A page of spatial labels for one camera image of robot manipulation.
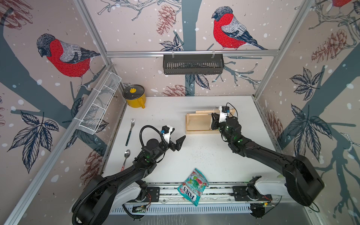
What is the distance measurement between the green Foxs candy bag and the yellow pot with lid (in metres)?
0.65

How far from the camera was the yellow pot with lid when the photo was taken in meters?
1.09

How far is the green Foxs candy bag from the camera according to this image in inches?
28.1
